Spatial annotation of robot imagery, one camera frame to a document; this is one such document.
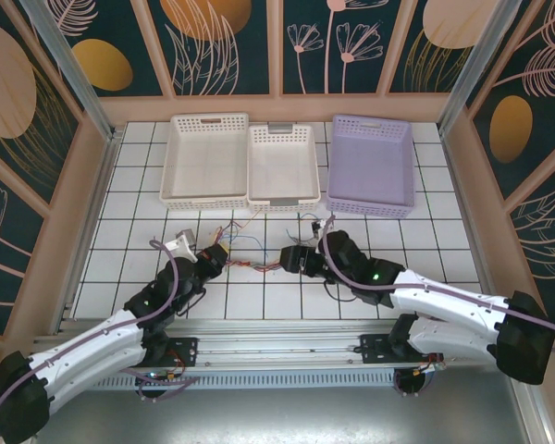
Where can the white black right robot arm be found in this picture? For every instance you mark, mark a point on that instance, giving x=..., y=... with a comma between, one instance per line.
x=444, y=296

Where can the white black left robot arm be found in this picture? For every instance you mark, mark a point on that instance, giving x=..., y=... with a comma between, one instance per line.
x=88, y=344

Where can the large white perforated basket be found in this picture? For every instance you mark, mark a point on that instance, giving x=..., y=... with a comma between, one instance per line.
x=203, y=162

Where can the purple perforated basket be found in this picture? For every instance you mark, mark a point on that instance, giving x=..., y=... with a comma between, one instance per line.
x=370, y=166

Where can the grey metal base sheet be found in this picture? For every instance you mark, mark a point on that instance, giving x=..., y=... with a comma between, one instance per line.
x=277, y=416

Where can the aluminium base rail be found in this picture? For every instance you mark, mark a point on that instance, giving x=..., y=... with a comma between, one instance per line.
x=277, y=344

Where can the aluminium frame post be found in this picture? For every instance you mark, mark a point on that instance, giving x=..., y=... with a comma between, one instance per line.
x=481, y=60
x=69, y=60

